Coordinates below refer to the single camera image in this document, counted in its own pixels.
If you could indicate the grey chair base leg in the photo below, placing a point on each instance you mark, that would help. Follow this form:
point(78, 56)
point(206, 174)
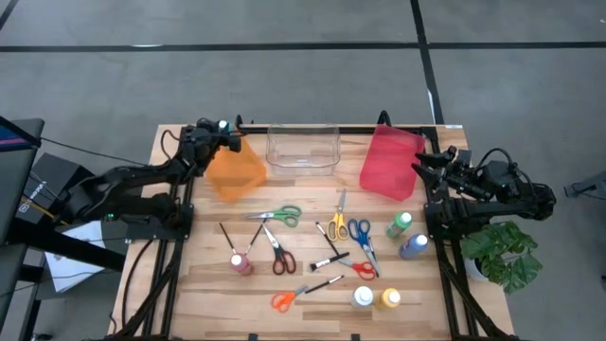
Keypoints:
point(587, 187)

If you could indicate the clear plastic bin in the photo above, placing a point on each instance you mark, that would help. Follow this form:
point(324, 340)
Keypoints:
point(303, 151)

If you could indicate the green paint bottle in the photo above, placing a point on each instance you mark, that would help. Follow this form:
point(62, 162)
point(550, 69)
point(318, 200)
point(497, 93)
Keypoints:
point(397, 226)

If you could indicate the black brush silver ferrule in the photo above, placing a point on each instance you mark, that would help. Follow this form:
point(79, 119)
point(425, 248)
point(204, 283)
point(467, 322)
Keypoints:
point(324, 283)

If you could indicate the black table edge clamp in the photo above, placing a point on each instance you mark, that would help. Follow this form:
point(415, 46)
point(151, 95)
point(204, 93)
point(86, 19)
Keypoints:
point(253, 337)
point(355, 337)

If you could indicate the black red-lined scissors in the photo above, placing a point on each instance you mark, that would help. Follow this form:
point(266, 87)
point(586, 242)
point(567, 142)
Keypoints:
point(277, 246)

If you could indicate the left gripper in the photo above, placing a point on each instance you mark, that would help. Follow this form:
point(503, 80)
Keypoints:
point(203, 144)

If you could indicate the pink paint bottle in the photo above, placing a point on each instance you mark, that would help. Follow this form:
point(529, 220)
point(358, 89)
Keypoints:
point(240, 263)

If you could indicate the white paint bottle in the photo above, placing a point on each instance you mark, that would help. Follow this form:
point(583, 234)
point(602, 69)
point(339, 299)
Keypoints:
point(362, 297)

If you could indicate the black cardboard box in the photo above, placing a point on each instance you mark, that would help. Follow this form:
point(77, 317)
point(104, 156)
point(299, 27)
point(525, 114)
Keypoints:
point(52, 180)

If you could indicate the black paintbrush silver ferrule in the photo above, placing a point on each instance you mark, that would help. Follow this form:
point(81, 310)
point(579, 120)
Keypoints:
point(327, 238)

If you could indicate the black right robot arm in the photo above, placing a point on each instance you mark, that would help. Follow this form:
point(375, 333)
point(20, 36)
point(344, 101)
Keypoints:
point(502, 202)

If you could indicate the black aluminium rig frame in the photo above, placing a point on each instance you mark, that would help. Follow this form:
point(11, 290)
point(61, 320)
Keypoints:
point(255, 129)

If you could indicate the red translucent plastic bin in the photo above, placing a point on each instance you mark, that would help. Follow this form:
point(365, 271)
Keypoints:
point(388, 161)

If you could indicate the white plant pot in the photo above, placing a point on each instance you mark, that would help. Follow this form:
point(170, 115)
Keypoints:
point(473, 271)

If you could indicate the green leafy plant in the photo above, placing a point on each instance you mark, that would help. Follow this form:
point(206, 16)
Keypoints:
point(502, 256)

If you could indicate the orange translucent plastic bin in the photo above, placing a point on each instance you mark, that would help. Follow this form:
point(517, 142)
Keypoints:
point(239, 177)

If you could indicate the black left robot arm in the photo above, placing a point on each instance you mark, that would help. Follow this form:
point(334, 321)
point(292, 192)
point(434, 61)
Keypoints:
point(132, 176)

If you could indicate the black side desk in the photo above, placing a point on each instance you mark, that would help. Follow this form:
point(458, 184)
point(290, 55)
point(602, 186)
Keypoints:
point(14, 189)

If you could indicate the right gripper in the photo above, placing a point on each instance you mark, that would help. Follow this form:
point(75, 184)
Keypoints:
point(461, 177)

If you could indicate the yellow paint bottle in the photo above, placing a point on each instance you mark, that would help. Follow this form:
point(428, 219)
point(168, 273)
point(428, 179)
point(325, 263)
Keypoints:
point(388, 299)

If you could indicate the white paper sheet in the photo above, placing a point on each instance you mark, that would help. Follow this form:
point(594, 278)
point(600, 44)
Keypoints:
point(71, 265)

